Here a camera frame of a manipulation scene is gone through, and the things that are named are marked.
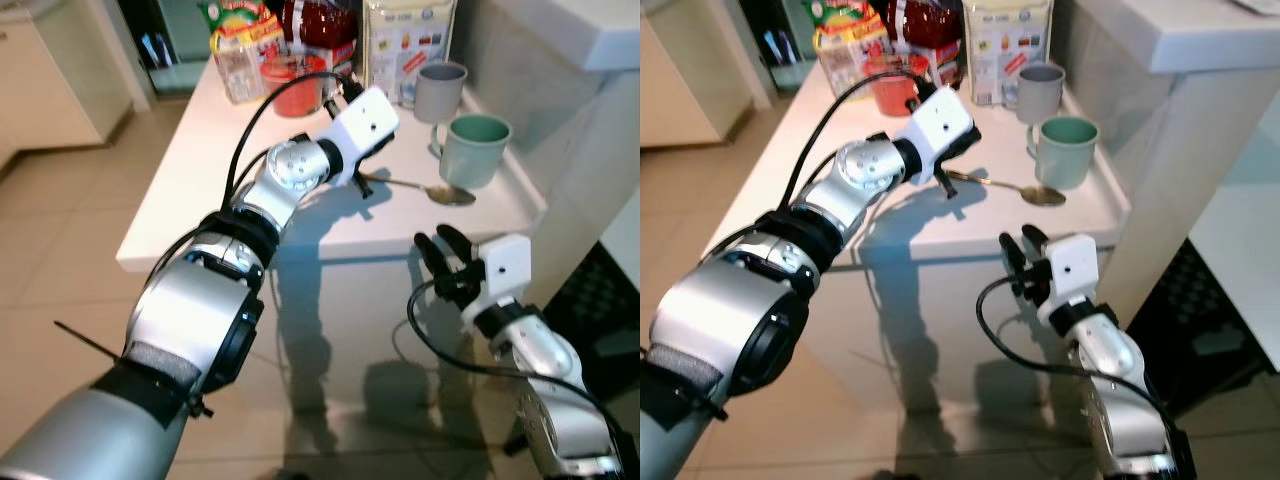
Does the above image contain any metal spoon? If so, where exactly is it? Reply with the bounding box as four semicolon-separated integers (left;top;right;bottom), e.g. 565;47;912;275
948;170;1068;209
375;172;478;208

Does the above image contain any grey mug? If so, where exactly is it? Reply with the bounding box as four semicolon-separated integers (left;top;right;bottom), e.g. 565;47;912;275
410;60;470;125
1004;62;1067;126

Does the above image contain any red plastic cup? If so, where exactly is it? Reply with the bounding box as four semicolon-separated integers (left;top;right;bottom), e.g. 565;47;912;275
260;55;330;118
865;55;928;118

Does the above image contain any green mug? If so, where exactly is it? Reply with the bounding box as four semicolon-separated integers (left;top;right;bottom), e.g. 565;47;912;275
1025;115;1102;192
430;113;513;191

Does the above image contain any white printed food package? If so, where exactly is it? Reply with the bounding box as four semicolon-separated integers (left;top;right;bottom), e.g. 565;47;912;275
962;0;1054;106
362;0;458;104

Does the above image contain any red food package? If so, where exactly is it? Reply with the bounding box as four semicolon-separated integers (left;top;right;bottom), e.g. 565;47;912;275
278;0;363;76
885;0;968;86

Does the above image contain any black plastic crate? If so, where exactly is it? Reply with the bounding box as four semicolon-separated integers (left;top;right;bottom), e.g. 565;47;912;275
1122;238;1280;416
538;240;641;401

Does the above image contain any white counter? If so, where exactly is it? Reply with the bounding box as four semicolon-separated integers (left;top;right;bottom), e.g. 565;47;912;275
478;0;641;73
1070;0;1280;76

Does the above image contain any cream cabinet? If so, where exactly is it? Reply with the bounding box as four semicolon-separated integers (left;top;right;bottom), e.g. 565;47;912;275
0;0;136;166
640;10;756;151

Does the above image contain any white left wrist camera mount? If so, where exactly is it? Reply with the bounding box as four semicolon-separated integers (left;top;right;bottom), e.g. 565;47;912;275
322;86;401;186
900;85;981;186

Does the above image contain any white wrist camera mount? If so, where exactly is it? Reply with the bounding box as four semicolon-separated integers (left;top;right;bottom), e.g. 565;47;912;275
1038;234;1101;323
478;234;533;313
322;86;401;186
900;85;981;186

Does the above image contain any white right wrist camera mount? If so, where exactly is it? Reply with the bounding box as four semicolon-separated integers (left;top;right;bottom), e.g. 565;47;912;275
1038;234;1101;323
478;234;533;313

